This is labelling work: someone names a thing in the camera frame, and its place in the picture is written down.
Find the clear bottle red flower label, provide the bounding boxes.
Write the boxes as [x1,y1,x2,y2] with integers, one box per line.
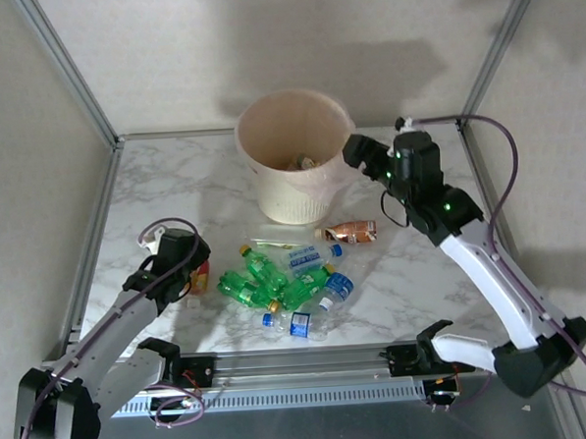
[185,259,214,308]

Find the clear bottle lemon label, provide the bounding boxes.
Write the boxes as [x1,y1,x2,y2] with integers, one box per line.
[246,220,320,255]
[289,151,321,173]

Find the blue label bottle white cap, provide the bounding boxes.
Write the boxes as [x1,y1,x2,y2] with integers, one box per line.
[316,269,356,313]

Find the cream plastic bin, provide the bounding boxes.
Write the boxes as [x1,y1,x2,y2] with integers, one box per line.
[232,85,361,228]

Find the brown drink bottle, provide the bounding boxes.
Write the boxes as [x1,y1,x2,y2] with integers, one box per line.
[314,218,379,247]

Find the soda water bottle pale blue label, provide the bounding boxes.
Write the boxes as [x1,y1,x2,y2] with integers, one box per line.
[280,243,346,276]

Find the clear bottle blue cap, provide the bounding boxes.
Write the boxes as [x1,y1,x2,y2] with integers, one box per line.
[260,305,333,345]

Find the grey metal plate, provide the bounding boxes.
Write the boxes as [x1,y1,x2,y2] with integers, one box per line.
[8,390,586,439]

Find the aluminium right side rail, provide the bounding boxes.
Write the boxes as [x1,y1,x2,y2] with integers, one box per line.
[457,115,586,439]

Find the aluminium rail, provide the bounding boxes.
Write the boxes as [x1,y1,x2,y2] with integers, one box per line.
[457,115,586,439]
[116,115,464,144]
[47,138,137,363]

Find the red wires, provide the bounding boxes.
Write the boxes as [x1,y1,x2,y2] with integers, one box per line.
[181,367,204,399]

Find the aluminium left side rail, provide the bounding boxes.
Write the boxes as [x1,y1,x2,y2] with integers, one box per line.
[47,138,137,363]

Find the thin purple cable loop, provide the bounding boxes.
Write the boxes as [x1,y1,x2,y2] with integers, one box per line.
[147,379,207,430]

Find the aluminium back rail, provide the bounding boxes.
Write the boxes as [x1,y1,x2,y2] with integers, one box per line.
[116,115,464,144]

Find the perforated metal cable duct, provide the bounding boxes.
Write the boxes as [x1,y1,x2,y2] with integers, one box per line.
[92,375,429,421]

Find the aluminium right frame post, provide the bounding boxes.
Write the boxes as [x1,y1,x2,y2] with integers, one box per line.
[451,0,558,132]

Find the aluminium frame post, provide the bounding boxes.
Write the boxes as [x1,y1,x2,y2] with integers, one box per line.
[13,0,126,154]
[451,0,558,132]

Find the aluminium left frame post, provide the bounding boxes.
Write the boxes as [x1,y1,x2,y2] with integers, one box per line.
[13,0,126,154]

